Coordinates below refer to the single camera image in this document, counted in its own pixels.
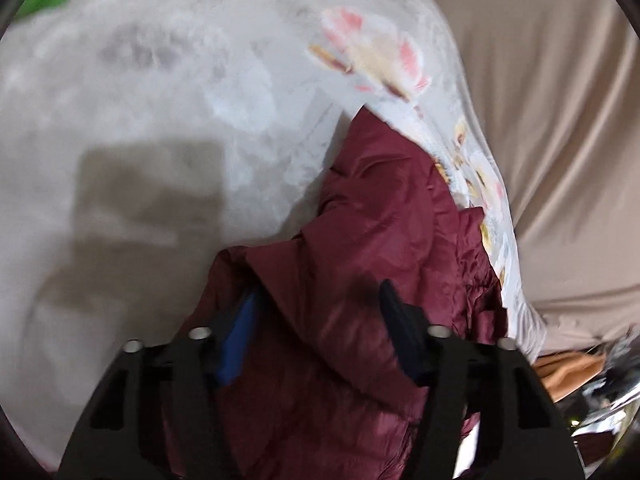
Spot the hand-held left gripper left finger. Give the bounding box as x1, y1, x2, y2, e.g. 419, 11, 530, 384
57, 285, 266, 480

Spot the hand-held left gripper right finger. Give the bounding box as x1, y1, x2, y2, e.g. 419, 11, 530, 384
377, 279, 587, 480

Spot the maroon puffer jacket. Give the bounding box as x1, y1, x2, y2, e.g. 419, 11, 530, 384
160, 107, 511, 480

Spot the orange cloth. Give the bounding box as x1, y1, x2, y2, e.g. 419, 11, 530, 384
537, 350, 607, 403

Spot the floral fleece blanket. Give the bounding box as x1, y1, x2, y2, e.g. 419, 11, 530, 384
0, 0, 548, 466

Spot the beige bed sheet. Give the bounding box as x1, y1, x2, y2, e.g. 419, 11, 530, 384
415, 0, 640, 351

